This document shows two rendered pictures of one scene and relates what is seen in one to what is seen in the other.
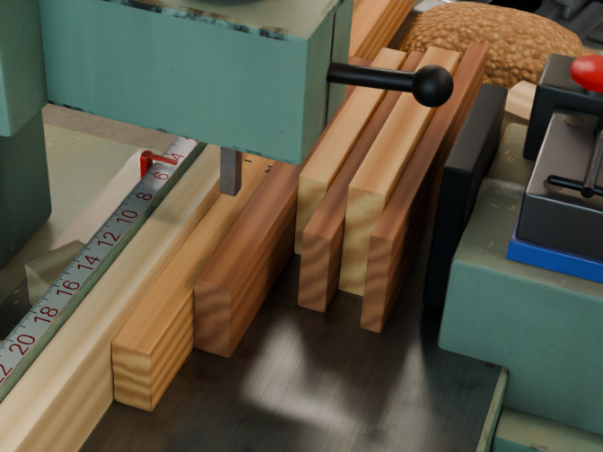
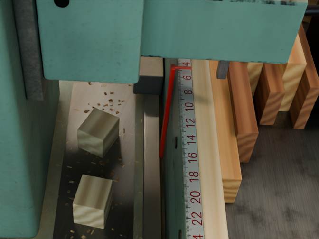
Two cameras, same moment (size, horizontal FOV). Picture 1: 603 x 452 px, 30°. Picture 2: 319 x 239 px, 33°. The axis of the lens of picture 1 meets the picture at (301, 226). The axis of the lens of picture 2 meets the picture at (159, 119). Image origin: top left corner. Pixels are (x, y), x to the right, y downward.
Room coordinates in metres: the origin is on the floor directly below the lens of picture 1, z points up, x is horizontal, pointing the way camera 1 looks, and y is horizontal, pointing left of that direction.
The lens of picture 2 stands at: (0.14, 0.25, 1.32)
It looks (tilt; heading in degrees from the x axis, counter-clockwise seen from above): 48 degrees down; 336
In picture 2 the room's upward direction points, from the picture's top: 7 degrees clockwise
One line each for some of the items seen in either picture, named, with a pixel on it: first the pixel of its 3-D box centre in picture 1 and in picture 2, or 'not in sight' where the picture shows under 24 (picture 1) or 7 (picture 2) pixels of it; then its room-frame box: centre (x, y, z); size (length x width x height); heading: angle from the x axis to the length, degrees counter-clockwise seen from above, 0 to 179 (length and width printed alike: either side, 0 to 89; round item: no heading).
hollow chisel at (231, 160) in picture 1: (231, 152); (225, 58); (0.49, 0.04, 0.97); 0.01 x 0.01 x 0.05; 72
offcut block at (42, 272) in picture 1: (68, 283); (98, 132); (0.55, 0.15, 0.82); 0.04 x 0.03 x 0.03; 136
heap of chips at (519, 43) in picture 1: (497, 36); not in sight; (0.74, -0.13, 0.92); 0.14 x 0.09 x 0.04; 72
